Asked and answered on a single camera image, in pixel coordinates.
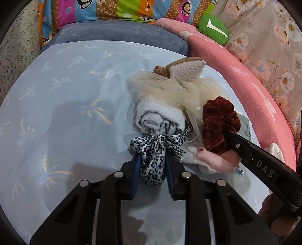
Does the cream mesh scrunchie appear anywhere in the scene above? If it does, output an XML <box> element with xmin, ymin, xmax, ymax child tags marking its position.
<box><xmin>129</xmin><ymin>71</ymin><xmax>228</xmax><ymax>145</ymax></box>

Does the grey-blue pillow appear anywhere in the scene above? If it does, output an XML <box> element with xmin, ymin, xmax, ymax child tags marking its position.
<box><xmin>40</xmin><ymin>22</ymin><xmax>191</xmax><ymax>56</ymax></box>

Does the beige knit sock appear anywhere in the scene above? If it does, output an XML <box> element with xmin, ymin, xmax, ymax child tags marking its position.
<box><xmin>152</xmin><ymin>57</ymin><xmax>206</xmax><ymax>82</ymax></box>

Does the colourful monkey print pillow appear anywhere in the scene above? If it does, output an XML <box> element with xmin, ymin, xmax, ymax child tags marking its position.
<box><xmin>38</xmin><ymin>0</ymin><xmax>217</xmax><ymax>46</ymax></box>

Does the white paper tag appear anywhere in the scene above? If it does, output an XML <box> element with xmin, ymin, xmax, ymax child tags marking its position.
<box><xmin>237</xmin><ymin>115</ymin><xmax>252</xmax><ymax>139</ymax></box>

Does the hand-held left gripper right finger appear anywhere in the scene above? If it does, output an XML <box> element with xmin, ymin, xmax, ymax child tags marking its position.
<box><xmin>165</xmin><ymin>154</ymin><xmax>280</xmax><ymax>245</ymax></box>

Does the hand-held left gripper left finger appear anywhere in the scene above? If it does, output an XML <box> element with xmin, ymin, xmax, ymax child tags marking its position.
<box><xmin>29</xmin><ymin>157</ymin><xmax>143</xmax><ymax>245</ymax></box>

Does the leopard print scrunchie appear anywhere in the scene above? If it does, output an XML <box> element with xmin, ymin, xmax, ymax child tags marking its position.
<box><xmin>129</xmin><ymin>122</ymin><xmax>193</xmax><ymax>188</ymax></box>

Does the pink blanket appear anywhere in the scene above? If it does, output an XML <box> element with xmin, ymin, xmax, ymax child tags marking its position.
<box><xmin>154</xmin><ymin>18</ymin><xmax>298</xmax><ymax>170</ymax></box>

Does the dark red velvet scrunchie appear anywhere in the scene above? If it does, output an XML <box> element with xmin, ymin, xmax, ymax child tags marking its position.
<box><xmin>202</xmin><ymin>96</ymin><xmax>241</xmax><ymax>156</ymax></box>

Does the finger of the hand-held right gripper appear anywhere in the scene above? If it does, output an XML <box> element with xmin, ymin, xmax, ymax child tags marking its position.
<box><xmin>222</xmin><ymin>127</ymin><xmax>253</xmax><ymax>165</ymax></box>

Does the person's right hand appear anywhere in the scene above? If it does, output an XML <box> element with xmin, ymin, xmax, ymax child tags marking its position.
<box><xmin>257</xmin><ymin>193</ymin><xmax>302</xmax><ymax>236</ymax></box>

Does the pink cloth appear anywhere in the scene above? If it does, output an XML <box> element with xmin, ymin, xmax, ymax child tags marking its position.
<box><xmin>197</xmin><ymin>148</ymin><xmax>243</xmax><ymax>175</ymax></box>

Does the rolled grey-white sock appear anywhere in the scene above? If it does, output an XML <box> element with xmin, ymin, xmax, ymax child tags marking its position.
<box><xmin>136</xmin><ymin>99</ymin><xmax>189</xmax><ymax>137</ymax></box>

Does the floral quilt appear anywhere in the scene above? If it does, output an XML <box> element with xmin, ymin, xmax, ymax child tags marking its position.
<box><xmin>212</xmin><ymin>0</ymin><xmax>302</xmax><ymax>142</ymax></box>

